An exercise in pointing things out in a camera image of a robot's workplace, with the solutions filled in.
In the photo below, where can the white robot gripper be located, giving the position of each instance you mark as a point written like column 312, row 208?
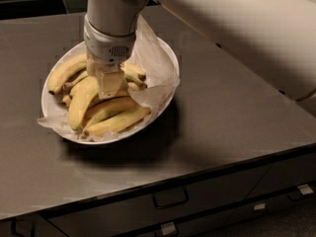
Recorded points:
column 106, row 45

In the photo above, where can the white paper liner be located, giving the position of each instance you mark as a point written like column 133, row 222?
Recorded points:
column 71, row 105

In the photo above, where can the left dark drawer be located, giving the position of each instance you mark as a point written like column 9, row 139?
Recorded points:
column 28, row 226

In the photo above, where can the large front yellow banana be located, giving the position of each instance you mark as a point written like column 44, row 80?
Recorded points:
column 81, row 100

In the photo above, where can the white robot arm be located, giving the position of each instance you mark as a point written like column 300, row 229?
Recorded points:
column 274, row 38

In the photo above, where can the top left banana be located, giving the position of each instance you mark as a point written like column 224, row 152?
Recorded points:
column 64, row 70

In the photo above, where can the dark drawer with handle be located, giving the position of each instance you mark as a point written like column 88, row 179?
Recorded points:
column 124, row 214

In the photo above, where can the greenish banana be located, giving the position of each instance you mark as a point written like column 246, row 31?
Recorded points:
column 132, row 73
column 107, row 109

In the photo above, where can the bottom yellow banana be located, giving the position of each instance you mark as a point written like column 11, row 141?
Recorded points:
column 117, row 123

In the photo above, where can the white oval bowl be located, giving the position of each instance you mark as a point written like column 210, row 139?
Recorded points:
column 161, row 66

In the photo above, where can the lower dark drawer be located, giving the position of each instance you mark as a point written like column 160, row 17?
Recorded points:
column 202, row 222

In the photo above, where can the lower greenish banana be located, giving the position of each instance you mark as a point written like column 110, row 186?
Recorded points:
column 107, row 109

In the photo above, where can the right dark drawer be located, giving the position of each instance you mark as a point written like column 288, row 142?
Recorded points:
column 287, row 173

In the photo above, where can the greenish middle banana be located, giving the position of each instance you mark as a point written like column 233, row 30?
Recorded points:
column 132, row 73

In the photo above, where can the short hidden banana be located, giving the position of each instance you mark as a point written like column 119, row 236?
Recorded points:
column 67, row 98

